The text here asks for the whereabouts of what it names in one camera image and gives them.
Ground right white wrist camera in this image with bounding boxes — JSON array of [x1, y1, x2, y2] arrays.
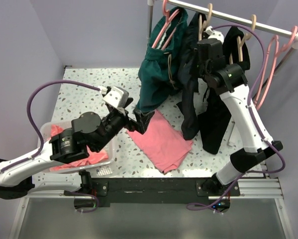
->
[[205, 26, 224, 44]]

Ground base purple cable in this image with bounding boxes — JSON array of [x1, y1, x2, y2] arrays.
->
[[186, 173, 246, 212], [71, 190, 99, 214]]

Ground metal clothes rack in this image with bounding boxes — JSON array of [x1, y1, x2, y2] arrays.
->
[[146, 0, 298, 147]]

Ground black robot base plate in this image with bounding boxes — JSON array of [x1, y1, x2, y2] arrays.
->
[[64, 177, 240, 207]]

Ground empty pink hanger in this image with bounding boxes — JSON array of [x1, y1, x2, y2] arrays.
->
[[253, 25, 298, 110]]

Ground green hanging shorts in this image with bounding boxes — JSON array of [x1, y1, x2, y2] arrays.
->
[[136, 7, 188, 112]]

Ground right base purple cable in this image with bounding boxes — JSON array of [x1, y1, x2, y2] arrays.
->
[[186, 173, 246, 212]]

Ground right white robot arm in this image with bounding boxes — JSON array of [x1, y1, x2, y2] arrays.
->
[[196, 38, 283, 196]]

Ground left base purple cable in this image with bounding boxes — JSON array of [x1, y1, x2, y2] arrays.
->
[[71, 190, 99, 214]]

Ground dark navy shorts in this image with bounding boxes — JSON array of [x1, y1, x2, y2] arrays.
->
[[177, 12, 206, 140]]

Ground white plastic laundry basket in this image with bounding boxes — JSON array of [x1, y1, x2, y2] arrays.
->
[[40, 120, 116, 173]]

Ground coral pink patterned garment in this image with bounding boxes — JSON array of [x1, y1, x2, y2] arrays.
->
[[47, 124, 108, 172]]

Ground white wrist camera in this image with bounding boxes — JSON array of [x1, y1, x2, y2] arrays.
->
[[99, 86, 129, 111], [205, 26, 224, 44]]

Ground black hanging shorts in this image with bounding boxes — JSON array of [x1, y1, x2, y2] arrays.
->
[[198, 26, 250, 154]]

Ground pink folded shorts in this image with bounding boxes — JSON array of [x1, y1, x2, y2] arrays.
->
[[127, 110, 193, 174]]

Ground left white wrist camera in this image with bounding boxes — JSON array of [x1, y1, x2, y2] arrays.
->
[[99, 86, 129, 111]]

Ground pink hanger with green shorts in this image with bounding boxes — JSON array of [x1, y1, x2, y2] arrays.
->
[[151, 0, 182, 48]]

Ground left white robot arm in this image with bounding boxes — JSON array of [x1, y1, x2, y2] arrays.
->
[[0, 97, 154, 200]]

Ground beige hanger with black shorts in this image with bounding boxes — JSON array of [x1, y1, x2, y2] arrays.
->
[[236, 14, 257, 62]]

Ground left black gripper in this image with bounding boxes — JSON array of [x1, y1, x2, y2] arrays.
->
[[94, 98, 155, 152]]

